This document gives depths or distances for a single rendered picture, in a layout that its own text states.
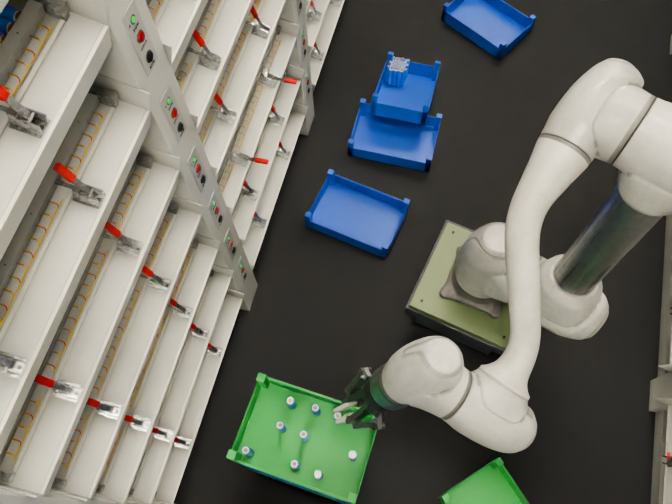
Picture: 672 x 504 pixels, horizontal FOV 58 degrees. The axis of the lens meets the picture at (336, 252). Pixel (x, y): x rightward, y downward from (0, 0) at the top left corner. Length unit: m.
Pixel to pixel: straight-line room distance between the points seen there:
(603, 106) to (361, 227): 1.14
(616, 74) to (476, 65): 1.40
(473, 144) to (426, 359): 1.38
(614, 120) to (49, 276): 0.92
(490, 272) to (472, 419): 0.56
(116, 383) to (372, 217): 1.13
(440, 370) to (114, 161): 0.62
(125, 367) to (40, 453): 0.26
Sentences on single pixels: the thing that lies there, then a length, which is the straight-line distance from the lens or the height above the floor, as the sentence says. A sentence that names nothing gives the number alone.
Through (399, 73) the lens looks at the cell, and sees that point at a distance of 2.35.
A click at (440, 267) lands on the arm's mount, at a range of 1.83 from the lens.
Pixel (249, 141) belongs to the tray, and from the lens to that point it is 1.68.
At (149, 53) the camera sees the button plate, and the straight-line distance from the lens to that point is 1.04.
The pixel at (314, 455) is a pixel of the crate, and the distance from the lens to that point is 1.49.
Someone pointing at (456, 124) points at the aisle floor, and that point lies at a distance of 2.35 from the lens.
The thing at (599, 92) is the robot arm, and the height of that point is 1.04.
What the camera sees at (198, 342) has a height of 0.32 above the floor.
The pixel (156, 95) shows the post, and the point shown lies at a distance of 1.09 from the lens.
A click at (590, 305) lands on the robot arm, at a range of 1.59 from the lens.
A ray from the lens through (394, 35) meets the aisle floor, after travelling 2.59.
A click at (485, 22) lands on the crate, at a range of 2.68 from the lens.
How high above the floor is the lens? 1.89
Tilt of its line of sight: 66 degrees down
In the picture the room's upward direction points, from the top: 3 degrees counter-clockwise
